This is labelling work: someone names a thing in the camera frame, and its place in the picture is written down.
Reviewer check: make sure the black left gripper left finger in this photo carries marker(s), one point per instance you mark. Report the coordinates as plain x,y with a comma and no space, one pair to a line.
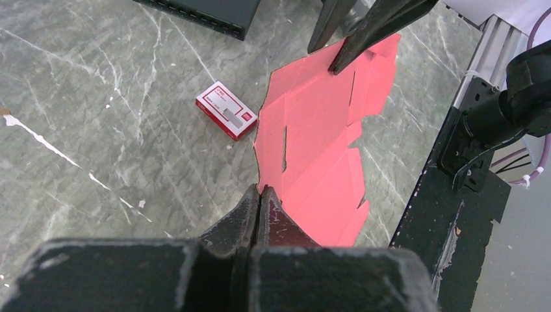
236,228

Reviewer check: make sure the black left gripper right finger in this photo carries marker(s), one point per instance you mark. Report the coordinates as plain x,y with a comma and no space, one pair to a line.
276,227

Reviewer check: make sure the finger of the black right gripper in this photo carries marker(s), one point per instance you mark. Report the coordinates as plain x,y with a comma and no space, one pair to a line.
384,18
331,16

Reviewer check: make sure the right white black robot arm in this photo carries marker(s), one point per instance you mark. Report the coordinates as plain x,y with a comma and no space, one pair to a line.
522,108

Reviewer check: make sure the black flat device box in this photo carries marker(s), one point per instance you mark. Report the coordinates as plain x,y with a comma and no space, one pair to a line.
230,17

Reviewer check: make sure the red white staples box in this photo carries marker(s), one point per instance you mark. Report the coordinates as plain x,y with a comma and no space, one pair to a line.
226,110

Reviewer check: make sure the aluminium frame rail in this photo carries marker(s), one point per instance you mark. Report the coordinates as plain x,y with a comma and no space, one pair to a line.
498,45

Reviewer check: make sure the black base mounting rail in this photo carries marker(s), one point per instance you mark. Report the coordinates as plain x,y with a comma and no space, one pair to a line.
450,230

